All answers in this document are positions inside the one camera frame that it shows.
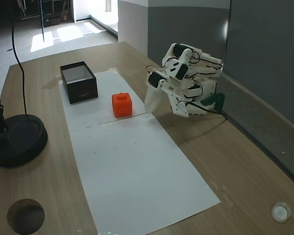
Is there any white paper sheet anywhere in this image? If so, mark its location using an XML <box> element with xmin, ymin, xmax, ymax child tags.
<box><xmin>59</xmin><ymin>70</ymin><xmax>158</xmax><ymax>133</ymax></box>
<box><xmin>65</xmin><ymin>113</ymin><xmax>221</xmax><ymax>235</ymax></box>

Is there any dark storage crate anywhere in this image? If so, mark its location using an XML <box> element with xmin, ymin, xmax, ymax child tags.
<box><xmin>43</xmin><ymin>17</ymin><xmax>62</xmax><ymax>28</ymax></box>

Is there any green table clamp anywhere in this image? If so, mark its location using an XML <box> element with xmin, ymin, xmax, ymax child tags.
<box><xmin>201</xmin><ymin>93</ymin><xmax>226</xmax><ymax>109</ymax></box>

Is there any thin dark pole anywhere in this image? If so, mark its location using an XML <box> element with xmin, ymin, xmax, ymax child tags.
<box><xmin>40</xmin><ymin>0</ymin><xmax>46</xmax><ymax>43</ymax></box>

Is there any dark brown open box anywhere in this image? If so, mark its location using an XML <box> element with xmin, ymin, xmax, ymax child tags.
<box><xmin>59</xmin><ymin>61</ymin><xmax>99</xmax><ymax>105</ymax></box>

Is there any black hanging cable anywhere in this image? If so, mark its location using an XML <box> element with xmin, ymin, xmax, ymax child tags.
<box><xmin>11</xmin><ymin>0</ymin><xmax>29</xmax><ymax>116</ymax></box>

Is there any small white round cap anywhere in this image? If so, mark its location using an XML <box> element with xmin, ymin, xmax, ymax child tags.
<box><xmin>271</xmin><ymin>201</ymin><xmax>292</xmax><ymax>223</ymax></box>

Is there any black round stand base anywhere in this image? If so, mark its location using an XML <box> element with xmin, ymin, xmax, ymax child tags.
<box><xmin>0</xmin><ymin>114</ymin><xmax>49</xmax><ymax>168</ymax></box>

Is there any orange cube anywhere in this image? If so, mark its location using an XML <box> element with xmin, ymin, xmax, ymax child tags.
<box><xmin>111</xmin><ymin>92</ymin><xmax>134</xmax><ymax>118</ymax></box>

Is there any black camera cable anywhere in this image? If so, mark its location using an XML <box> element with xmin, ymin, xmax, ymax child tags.
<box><xmin>185</xmin><ymin>101</ymin><xmax>229</xmax><ymax>121</ymax></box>

